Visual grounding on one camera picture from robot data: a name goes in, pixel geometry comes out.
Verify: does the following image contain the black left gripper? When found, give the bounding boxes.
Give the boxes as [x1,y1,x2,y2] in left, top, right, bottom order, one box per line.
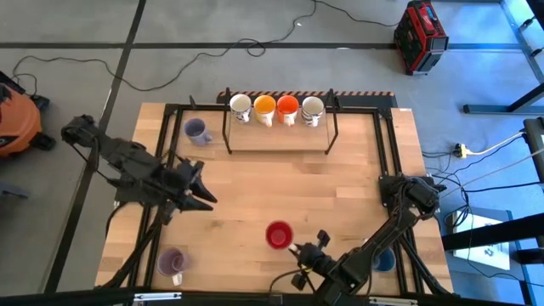
[159,157,218,213]

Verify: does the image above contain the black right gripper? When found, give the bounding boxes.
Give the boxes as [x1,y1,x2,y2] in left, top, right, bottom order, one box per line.
[290,229,339,292]

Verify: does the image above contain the red and white mug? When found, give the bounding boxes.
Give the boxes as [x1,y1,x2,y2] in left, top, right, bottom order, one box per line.
[264,220,299,252]

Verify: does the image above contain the plain lavender mug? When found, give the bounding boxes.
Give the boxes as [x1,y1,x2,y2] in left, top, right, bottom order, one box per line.
[183,117,213,148]

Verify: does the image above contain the purple and white mug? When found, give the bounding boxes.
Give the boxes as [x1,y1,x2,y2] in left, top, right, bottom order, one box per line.
[156,247,190,286]

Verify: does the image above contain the blue and white mug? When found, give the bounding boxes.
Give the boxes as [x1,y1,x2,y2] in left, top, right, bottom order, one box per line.
[372,247,398,274]

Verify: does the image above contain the white mug with black print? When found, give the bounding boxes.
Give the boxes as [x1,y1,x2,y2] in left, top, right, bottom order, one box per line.
[301,95,326,128]
[229,93,253,125]

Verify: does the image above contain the yellow and white mug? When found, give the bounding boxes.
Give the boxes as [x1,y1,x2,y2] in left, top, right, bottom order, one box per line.
[253,94,277,128]

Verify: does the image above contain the white mug orange inside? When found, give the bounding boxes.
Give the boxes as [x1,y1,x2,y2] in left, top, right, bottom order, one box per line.
[276,94,300,128]

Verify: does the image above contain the black orange hazard strip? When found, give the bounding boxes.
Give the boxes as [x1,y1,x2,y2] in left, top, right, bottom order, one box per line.
[216,89,399,109]

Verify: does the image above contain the white cardboard box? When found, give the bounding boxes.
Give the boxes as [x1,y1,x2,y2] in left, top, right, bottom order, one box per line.
[451,207,511,271]

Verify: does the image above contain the black metal beam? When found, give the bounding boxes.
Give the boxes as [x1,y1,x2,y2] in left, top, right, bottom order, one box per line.
[441,212,544,264]

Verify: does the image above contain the orange shop vacuum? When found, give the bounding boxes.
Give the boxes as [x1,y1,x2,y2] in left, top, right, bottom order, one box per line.
[0,70,57,161]

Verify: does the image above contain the red and black toolbox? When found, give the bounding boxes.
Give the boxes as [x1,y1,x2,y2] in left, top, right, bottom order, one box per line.
[393,0,450,77]

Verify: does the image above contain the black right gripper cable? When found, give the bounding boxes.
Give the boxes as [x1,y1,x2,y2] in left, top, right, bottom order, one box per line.
[267,267,318,297]

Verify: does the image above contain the silver metal bracket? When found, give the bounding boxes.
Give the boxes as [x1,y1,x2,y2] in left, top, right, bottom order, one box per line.
[368,296,417,306]
[133,292,183,303]

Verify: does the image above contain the wooden shelf black metal frame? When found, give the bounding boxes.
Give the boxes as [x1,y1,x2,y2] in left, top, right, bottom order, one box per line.
[221,88,343,156]

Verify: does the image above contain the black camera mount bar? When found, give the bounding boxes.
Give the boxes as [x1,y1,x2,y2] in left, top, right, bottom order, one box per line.
[0,287,544,306]

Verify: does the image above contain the long black floor cable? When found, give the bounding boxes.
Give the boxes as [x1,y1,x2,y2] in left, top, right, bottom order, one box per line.
[11,0,400,93]

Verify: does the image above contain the black aluminium table frame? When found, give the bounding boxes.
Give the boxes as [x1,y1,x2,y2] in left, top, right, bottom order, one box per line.
[95,101,454,298]

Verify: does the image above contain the black floor cable bundle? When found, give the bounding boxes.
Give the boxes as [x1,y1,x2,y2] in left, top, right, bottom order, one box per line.
[422,148,544,281]

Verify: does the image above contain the white power cable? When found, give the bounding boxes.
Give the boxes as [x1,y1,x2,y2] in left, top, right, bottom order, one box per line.
[466,130,530,156]

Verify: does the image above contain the grey metal table frame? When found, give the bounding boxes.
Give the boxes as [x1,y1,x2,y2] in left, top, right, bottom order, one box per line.
[462,0,544,116]

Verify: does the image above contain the black metal post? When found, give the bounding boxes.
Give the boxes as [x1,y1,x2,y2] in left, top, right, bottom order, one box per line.
[523,116,544,184]

